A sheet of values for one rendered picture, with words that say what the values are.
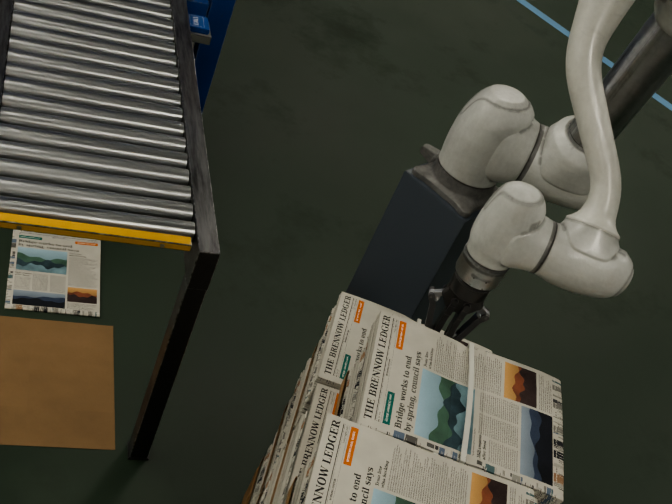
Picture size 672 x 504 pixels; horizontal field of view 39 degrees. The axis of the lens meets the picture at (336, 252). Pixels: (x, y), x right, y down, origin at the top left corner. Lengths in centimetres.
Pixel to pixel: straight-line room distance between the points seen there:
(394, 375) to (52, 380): 141
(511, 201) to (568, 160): 51
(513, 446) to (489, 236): 36
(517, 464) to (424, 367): 23
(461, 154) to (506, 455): 80
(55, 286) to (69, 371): 34
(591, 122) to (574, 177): 45
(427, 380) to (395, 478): 24
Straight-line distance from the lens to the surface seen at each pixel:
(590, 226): 171
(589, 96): 174
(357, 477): 150
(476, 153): 218
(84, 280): 313
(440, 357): 175
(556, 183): 220
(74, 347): 294
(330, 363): 197
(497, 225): 167
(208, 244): 216
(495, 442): 167
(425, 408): 165
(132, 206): 222
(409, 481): 153
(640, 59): 196
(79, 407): 281
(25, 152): 229
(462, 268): 175
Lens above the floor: 220
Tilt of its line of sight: 38 degrees down
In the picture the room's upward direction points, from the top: 25 degrees clockwise
